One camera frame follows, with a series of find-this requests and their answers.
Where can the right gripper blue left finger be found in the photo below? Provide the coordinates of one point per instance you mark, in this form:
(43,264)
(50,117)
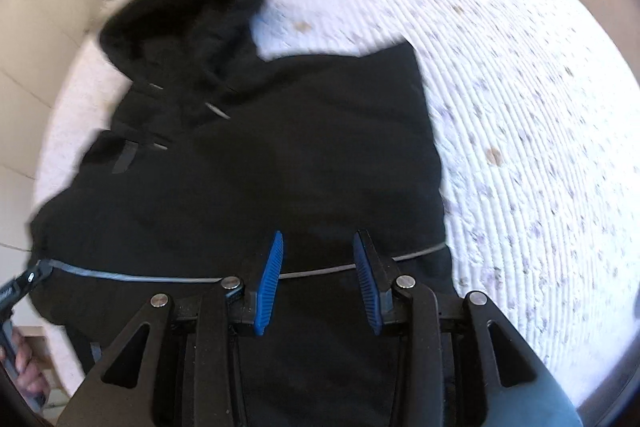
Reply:
(251,289)

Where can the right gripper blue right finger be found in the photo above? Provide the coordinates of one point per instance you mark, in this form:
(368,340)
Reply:
(384,289)

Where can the black hooded jacket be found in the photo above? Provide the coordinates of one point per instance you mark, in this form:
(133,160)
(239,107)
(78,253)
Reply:
(211,152)

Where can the person's left hand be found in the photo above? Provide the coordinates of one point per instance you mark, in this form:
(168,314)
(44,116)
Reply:
(30,379)

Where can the white patterned bed mattress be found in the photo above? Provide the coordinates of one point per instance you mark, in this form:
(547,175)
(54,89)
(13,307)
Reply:
(536,116)

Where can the white wardrobe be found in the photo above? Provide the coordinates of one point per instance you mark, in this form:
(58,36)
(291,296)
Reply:
(39,41)

